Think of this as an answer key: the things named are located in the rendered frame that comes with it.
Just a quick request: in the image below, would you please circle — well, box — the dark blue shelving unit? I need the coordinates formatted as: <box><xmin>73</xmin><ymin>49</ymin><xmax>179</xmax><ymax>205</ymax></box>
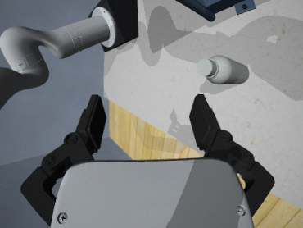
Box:
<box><xmin>175</xmin><ymin>0</ymin><xmax>256</xmax><ymax>22</ymax></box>

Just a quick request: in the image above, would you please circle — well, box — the grey bottle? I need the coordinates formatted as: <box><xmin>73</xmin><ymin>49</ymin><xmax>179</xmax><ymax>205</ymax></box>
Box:
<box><xmin>197</xmin><ymin>55</ymin><xmax>250</xmax><ymax>84</ymax></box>

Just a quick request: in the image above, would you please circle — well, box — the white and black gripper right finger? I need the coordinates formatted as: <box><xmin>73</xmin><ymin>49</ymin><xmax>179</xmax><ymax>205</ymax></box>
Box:
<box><xmin>189</xmin><ymin>94</ymin><xmax>275</xmax><ymax>217</ymax></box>

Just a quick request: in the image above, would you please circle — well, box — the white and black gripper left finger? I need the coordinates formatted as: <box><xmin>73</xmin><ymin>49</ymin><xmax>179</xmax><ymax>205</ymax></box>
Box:
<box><xmin>20</xmin><ymin>95</ymin><xmax>106</xmax><ymax>226</ymax></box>

